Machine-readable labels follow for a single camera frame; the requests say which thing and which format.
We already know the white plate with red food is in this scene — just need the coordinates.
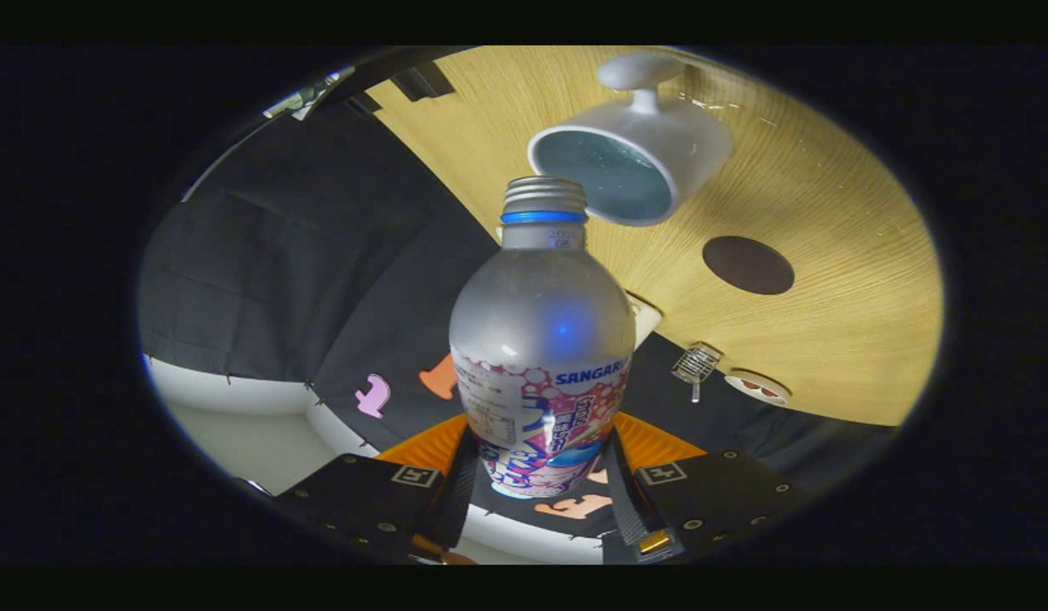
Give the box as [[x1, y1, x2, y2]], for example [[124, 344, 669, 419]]
[[725, 369, 793, 406]]

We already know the round dark brown coaster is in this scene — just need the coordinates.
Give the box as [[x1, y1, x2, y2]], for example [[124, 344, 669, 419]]
[[703, 235, 796, 296]]

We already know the black table clamp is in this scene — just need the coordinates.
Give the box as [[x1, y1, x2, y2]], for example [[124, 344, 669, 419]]
[[392, 62, 457, 103]]

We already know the silver juice bottle colourful label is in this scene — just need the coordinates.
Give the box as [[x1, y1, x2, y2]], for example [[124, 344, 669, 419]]
[[449, 176, 636, 500]]

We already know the white cup blue inside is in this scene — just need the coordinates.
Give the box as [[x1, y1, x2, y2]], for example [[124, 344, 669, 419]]
[[527, 53, 733, 227]]

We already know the wooden table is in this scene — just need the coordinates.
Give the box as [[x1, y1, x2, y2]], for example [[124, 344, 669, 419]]
[[367, 47, 944, 427]]

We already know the white toaster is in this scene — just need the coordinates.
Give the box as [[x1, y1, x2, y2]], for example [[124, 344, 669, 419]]
[[625, 293, 663, 349]]

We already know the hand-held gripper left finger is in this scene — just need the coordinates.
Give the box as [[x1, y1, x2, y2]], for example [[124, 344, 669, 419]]
[[273, 414, 480, 563]]

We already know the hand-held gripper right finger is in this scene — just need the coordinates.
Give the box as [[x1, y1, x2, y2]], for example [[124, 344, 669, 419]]
[[604, 412, 817, 563]]

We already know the black backdrop cloth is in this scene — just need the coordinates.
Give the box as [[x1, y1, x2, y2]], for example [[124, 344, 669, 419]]
[[137, 51, 898, 544]]

